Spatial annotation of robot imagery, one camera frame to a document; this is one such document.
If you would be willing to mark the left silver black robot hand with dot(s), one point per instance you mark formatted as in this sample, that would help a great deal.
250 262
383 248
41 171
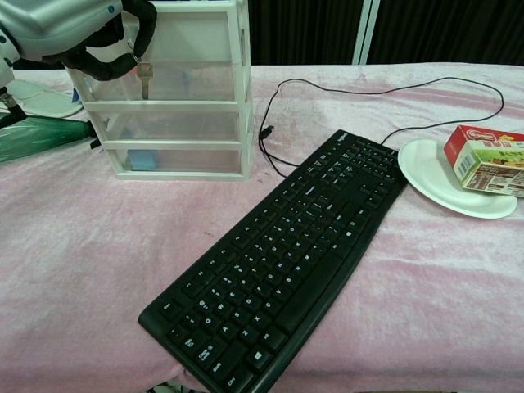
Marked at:
49 28

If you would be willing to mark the white paper plate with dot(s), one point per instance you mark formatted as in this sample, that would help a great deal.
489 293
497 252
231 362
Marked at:
442 184

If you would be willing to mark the white vertical post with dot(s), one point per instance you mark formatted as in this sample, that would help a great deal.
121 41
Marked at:
363 30

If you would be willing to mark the pink fleece tablecloth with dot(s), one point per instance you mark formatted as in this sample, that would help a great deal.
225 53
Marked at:
102 254

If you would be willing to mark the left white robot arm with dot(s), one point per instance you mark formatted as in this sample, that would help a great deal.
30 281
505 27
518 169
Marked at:
5 69

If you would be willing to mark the white plate far left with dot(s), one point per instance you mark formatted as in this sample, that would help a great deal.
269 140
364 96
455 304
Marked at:
41 100

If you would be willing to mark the green plastic bottle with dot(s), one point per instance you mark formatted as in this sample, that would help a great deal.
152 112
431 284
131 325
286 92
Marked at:
37 137

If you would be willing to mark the white plastic drawer unit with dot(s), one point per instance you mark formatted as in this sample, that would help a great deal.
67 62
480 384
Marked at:
180 102

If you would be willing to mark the red green drink carton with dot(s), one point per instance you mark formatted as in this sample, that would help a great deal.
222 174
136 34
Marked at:
487 163

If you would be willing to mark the black curtain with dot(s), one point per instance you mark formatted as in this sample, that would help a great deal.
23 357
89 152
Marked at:
446 28

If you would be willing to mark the teal blue box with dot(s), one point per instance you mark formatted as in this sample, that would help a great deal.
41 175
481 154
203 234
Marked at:
142 159

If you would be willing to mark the black computer keyboard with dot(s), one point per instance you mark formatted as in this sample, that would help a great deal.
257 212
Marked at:
282 262

